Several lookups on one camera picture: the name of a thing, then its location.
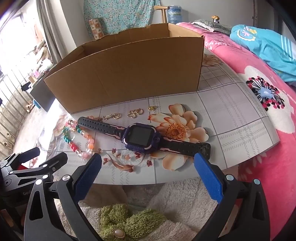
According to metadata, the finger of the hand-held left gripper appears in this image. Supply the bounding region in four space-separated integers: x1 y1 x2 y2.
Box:
0 148 41 172
9 152 68 186

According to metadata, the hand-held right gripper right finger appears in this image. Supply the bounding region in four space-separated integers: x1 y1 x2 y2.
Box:
194 153 271 241

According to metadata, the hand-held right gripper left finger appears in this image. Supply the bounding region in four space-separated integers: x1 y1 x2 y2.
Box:
24 152 102 241

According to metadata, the colourful bead bracelet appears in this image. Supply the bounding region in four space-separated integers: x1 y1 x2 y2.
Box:
62 119 96 160

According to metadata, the purple black smartwatch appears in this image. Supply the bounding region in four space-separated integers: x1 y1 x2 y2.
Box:
77 116 211 158

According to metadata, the gold hoop earring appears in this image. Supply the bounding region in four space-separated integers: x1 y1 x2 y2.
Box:
128 109 144 118

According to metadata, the brown cardboard box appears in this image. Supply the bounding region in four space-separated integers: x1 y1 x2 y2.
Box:
43 23 205 114

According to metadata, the black cabinet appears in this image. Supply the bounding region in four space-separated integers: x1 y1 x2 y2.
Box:
30 80 56 113

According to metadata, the pearl brooch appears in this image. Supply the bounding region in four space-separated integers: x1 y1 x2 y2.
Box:
112 228 126 239

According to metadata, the white fluffy garment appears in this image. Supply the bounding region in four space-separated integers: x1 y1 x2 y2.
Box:
53 178 222 241

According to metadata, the floral plaid tablecloth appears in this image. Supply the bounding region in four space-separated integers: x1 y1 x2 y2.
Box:
14 47 281 186

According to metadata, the pink floral blanket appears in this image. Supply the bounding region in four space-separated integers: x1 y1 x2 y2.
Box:
176 22 296 240

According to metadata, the grey curtain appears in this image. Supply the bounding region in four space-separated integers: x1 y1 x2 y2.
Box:
37 0 78 64

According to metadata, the checkered patterned box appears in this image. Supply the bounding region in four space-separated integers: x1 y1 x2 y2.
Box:
88 17 105 41

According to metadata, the blue patterned garment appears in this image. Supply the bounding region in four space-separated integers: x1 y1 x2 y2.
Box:
230 24 296 87

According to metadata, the grey lace pillow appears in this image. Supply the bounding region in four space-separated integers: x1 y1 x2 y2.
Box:
191 20 233 36

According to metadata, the teal floral cloth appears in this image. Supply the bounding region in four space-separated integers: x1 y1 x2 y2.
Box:
83 0 161 39

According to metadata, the clear water jug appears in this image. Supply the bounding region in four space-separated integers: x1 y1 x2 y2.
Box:
167 5 183 23

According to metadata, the wooden chair back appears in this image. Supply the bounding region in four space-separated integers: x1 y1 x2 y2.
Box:
154 5 168 24

